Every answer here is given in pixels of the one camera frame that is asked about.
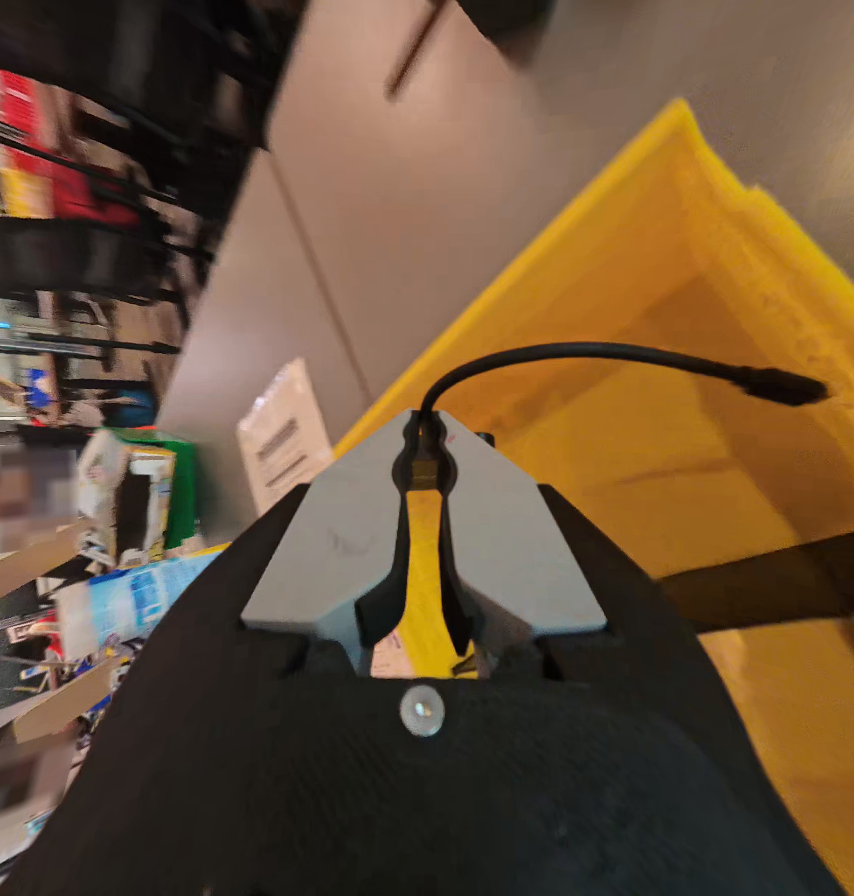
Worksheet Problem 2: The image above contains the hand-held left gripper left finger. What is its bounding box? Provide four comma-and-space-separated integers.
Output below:
239, 409, 422, 648

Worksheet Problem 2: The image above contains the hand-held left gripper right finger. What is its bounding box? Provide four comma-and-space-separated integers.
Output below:
432, 409, 610, 658

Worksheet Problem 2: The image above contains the yellow plastic bin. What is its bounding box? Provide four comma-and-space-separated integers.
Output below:
332, 98, 854, 896

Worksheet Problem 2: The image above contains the thin black cable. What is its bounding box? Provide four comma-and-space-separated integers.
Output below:
409, 342, 830, 491

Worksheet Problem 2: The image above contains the clear bag with label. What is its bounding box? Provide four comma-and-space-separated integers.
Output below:
236, 358, 333, 515

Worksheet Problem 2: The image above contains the green cardboard-filled bin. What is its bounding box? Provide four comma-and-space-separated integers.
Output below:
77, 427, 200, 561

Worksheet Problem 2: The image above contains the white blue wipes canister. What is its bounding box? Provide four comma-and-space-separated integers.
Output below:
52, 549, 225, 645

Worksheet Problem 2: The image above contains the brown cardboard box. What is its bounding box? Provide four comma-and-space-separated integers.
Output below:
0, 521, 130, 746

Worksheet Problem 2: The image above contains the black metal rack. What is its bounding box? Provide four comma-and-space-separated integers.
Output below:
0, 0, 309, 421

